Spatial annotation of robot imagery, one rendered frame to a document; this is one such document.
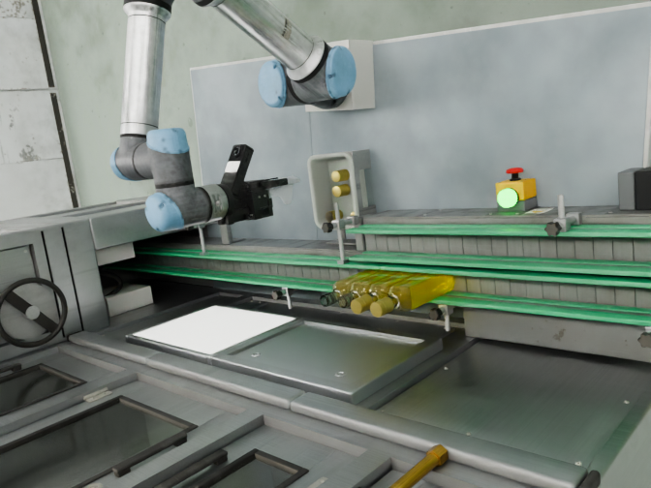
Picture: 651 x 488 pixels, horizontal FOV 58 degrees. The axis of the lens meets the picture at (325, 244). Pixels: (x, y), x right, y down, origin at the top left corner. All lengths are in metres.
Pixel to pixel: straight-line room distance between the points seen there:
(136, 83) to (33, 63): 3.85
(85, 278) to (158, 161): 1.00
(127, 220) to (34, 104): 2.99
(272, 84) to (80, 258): 0.92
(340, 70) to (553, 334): 0.77
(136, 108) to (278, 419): 0.68
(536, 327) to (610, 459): 0.48
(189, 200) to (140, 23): 0.39
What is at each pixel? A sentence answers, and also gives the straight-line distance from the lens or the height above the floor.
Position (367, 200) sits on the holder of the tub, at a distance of 1.74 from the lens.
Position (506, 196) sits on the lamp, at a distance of 1.43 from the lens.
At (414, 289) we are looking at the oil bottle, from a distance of 1.37.
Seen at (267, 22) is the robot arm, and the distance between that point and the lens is 1.34.
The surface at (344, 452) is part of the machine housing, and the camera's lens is 1.12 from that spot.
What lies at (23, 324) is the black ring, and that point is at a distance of 2.04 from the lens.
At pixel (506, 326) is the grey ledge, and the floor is 0.88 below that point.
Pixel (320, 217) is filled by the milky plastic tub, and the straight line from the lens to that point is 1.82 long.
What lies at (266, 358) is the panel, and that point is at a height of 1.25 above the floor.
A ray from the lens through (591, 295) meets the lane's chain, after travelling 1.38.
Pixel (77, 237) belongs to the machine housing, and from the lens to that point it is 2.09.
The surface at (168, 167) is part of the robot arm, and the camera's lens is 1.16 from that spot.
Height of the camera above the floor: 2.12
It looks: 45 degrees down
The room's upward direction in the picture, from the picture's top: 107 degrees counter-clockwise
